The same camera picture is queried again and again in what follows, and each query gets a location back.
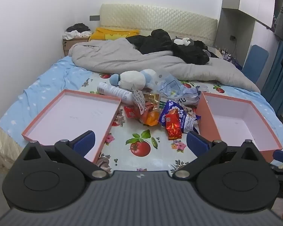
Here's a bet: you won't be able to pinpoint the pile of clothes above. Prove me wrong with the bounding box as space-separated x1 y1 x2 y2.
62 23 92 40

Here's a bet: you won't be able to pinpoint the blue snack packet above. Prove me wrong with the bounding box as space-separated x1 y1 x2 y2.
159 100 201 133

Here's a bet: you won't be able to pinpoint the small brown snack packet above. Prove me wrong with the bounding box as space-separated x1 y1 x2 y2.
144 94 160 104

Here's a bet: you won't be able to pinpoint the cardboard box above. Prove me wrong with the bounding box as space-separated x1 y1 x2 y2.
62 36 90 57

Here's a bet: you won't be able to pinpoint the clear plastic bag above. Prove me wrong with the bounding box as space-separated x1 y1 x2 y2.
145 72 201 106

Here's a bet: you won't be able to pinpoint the blue curtain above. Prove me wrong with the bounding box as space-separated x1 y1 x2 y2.
261 40 283 116

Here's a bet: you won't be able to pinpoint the black and white plush toy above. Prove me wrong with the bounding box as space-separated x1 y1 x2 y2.
173 38 195 47

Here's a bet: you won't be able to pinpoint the cluttered bedside table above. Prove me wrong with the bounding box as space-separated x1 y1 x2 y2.
213 47 241 69

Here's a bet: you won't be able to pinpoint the fruit print mat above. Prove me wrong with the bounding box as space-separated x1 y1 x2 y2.
80 72 227 173

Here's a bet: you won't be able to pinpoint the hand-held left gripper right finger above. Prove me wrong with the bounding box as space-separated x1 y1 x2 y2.
172 131 260 180

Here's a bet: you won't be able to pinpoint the green snack packet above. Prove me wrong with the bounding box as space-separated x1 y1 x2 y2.
158 96 171 110

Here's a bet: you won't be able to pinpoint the red foil snack packet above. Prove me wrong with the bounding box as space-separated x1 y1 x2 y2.
166 113 182 141

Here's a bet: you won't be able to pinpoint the yellow pillow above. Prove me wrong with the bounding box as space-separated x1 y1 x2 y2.
88 27 141 42

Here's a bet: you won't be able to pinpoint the orange clear wrapper snack packet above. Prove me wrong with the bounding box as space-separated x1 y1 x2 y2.
141 111 161 126

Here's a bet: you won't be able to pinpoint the light blue bedsheet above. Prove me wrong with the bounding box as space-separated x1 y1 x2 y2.
0 55 283 162

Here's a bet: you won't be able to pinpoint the blue chair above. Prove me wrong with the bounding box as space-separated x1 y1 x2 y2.
241 44 269 83

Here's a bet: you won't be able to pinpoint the black clothing heap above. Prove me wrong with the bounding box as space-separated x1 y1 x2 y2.
128 28 211 65

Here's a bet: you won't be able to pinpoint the white and blue plush toy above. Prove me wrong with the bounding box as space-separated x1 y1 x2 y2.
110 69 157 90

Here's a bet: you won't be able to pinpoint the red label orange snack packet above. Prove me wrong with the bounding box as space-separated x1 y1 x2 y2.
124 105 142 119

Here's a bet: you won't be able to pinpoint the shallow pink box lid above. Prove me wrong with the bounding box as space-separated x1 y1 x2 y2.
21 89 122 163

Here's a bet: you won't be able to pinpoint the white spray bottle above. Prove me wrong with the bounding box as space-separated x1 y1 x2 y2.
97 82 135 104

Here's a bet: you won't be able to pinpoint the grey duvet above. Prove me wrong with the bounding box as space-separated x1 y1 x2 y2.
68 39 261 93

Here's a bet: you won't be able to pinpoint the deep pink box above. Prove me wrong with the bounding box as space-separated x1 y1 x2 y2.
196 92 283 163

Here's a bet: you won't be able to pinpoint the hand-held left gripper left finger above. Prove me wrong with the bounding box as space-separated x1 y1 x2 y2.
22 130 110 181

